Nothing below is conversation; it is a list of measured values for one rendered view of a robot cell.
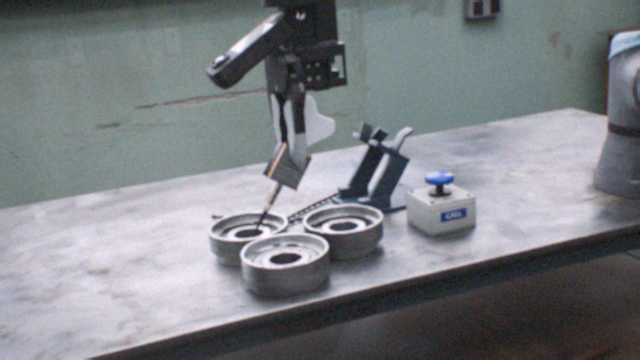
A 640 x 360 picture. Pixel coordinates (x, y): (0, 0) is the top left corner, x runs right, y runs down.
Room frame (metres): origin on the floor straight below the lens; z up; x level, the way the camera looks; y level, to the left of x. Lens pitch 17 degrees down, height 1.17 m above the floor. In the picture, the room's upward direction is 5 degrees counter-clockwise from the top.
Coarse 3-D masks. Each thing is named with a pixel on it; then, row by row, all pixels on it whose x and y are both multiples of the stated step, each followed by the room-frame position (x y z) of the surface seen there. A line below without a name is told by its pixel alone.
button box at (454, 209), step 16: (416, 192) 0.96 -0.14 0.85; (432, 192) 0.95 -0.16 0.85; (448, 192) 0.94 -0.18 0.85; (464, 192) 0.95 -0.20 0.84; (416, 208) 0.94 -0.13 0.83; (432, 208) 0.91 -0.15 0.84; (448, 208) 0.92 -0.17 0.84; (464, 208) 0.92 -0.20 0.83; (416, 224) 0.94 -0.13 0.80; (432, 224) 0.91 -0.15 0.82; (448, 224) 0.92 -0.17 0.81; (464, 224) 0.92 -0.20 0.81
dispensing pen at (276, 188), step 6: (282, 144) 0.89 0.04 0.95; (276, 150) 0.89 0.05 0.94; (276, 156) 0.88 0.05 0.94; (270, 162) 0.89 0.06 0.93; (270, 168) 0.88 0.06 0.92; (264, 174) 0.89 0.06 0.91; (276, 186) 0.88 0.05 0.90; (282, 186) 0.88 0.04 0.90; (270, 192) 0.88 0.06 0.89; (276, 192) 0.88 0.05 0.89; (270, 198) 0.88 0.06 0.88; (276, 198) 0.88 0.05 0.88; (270, 204) 0.88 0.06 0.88; (264, 210) 0.87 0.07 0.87; (264, 216) 0.87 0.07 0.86; (258, 222) 0.87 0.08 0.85; (258, 228) 0.87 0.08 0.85
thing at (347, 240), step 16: (336, 208) 0.95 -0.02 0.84; (352, 208) 0.94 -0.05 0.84; (368, 208) 0.93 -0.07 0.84; (304, 224) 0.89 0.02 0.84; (336, 224) 0.92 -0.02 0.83; (352, 224) 0.91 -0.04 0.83; (336, 240) 0.85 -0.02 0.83; (352, 240) 0.85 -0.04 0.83; (368, 240) 0.85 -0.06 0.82; (336, 256) 0.85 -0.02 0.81; (352, 256) 0.85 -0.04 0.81
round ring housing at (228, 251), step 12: (228, 216) 0.94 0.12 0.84; (240, 216) 0.95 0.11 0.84; (252, 216) 0.95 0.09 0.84; (276, 216) 0.93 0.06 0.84; (216, 228) 0.92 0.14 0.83; (240, 228) 0.92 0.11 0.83; (252, 228) 0.92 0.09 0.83; (264, 228) 0.92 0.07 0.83; (288, 228) 0.90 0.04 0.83; (216, 240) 0.87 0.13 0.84; (228, 240) 0.85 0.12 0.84; (240, 240) 0.85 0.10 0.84; (252, 240) 0.85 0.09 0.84; (216, 252) 0.87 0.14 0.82; (228, 252) 0.86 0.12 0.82; (240, 252) 0.85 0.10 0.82; (228, 264) 0.86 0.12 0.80; (240, 264) 0.86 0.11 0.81
